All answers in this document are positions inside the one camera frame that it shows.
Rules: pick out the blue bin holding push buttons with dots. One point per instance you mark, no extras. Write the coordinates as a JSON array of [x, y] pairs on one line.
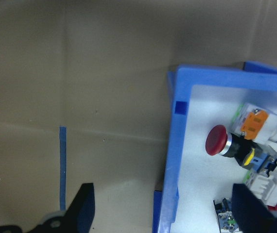
[[175, 145]]

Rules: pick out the white block metal-head push button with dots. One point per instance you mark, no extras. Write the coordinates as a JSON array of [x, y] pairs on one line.
[[267, 187]]

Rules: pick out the red mushroom push button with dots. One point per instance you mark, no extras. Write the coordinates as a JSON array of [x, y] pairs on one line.
[[216, 140]]

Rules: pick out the orange block push button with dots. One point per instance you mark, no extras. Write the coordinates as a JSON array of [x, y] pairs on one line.
[[254, 122]]

